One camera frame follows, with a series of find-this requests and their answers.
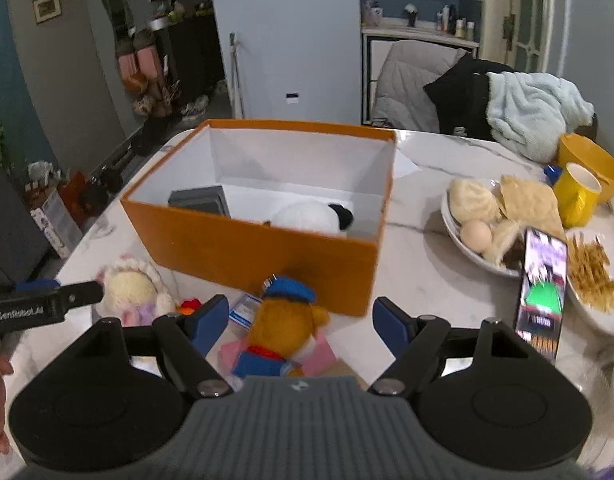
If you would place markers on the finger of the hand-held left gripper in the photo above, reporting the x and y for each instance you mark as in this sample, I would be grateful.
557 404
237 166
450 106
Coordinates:
37 285
82 294

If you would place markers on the grey padded jacket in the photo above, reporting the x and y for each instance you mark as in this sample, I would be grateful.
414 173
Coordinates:
404 80

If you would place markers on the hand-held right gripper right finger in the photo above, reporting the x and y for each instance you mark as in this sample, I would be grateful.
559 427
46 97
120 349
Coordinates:
389 322

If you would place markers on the row of toiletry bottles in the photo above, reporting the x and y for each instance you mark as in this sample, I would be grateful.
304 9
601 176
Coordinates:
456 21

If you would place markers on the steamed bun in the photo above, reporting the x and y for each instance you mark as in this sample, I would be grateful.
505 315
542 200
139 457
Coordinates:
472 200

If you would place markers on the light blue fleece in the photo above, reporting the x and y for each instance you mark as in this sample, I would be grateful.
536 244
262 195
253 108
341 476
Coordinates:
529 110

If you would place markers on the white bunny plush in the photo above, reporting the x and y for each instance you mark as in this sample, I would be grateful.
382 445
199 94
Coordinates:
132 292

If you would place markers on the small red toy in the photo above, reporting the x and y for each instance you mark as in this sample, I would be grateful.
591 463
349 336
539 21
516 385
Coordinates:
190 306

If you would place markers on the white box with orange rim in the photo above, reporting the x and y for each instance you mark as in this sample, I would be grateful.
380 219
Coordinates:
237 255

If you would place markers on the torn bun piece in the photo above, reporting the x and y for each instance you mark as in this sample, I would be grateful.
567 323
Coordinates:
504 242

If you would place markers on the small blue object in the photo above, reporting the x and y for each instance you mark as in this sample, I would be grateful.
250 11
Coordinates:
553 174

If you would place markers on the grey flat box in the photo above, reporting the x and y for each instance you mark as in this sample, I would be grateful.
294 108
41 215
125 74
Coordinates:
199 201

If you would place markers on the framed wall picture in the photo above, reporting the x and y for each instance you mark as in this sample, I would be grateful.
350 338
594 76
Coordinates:
47 8

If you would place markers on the white panda plush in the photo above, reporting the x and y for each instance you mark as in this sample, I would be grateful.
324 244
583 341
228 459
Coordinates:
307 217

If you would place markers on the pair of shoes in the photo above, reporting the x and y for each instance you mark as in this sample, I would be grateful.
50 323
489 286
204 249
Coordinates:
196 106

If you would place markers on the hanging pink dolls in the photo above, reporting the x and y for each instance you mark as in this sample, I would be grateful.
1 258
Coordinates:
144 67

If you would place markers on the small blue white packet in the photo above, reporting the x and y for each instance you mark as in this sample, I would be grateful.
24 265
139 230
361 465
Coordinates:
244 311

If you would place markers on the white plate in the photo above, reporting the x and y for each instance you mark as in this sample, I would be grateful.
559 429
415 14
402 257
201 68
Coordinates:
599 317

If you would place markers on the white paper sheet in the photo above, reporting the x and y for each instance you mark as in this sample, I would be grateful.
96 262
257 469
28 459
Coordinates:
406 169

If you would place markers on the egg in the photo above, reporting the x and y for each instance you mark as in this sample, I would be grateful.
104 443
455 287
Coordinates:
476 234

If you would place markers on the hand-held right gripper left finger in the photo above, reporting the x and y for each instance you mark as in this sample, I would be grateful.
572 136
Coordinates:
211 321

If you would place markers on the smartphone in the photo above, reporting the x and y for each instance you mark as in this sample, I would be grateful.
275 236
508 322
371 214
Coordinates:
542 295

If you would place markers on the clear plastic storage bin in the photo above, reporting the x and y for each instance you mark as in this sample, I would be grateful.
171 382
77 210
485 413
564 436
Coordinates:
54 215

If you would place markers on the white food bowl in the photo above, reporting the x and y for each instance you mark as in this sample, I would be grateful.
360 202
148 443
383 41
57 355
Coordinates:
467 252

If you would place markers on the cream plush toy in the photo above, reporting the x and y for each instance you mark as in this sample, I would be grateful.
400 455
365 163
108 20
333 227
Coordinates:
532 202

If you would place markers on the yellow duck plush blue hat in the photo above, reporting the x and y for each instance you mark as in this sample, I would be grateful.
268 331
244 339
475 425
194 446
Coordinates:
284 327

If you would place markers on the mop pole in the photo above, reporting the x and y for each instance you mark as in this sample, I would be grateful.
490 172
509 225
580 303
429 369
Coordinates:
236 75

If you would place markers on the black jacket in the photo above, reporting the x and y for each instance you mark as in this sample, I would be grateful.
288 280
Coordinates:
462 92

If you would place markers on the glass panel door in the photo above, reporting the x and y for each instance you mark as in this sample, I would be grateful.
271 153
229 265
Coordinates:
529 5

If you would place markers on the pile of fried potato strips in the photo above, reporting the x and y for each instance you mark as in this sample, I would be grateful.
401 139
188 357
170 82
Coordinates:
594 275

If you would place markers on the yellow mug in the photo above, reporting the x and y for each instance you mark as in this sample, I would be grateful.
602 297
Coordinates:
576 197

